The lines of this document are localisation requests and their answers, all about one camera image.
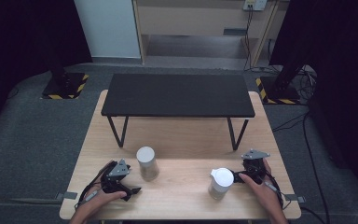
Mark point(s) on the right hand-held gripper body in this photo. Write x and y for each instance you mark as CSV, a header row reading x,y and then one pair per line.
x,y
254,154

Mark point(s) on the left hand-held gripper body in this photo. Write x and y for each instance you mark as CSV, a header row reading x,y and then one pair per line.
x,y
120,169

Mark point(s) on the glass jar with spouted white lid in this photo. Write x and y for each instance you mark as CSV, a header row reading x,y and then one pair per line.
x,y
222,178

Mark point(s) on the black shelf with metal legs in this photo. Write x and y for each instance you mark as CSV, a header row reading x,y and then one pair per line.
x,y
177,93

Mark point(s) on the person's left hand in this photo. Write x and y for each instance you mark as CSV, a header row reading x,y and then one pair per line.
x,y
105,200

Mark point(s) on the person's right hand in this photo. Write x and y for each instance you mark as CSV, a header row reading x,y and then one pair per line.
x,y
265,194

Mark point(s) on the grey tape strip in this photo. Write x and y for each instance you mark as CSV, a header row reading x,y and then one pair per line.
x,y
294,198
67,195

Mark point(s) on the black stand base with yellow stripes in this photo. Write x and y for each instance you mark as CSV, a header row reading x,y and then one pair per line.
x,y
63,88
279,93

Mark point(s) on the black curtain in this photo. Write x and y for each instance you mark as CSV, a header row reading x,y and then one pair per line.
x,y
345,77
18,46

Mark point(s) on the white panel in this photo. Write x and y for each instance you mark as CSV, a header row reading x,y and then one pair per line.
x,y
108,28

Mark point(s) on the light wooden cabinet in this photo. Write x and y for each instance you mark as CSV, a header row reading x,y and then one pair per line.
x,y
195,18

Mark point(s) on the white wall power outlet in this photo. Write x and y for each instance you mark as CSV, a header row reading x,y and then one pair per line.
x,y
254,4

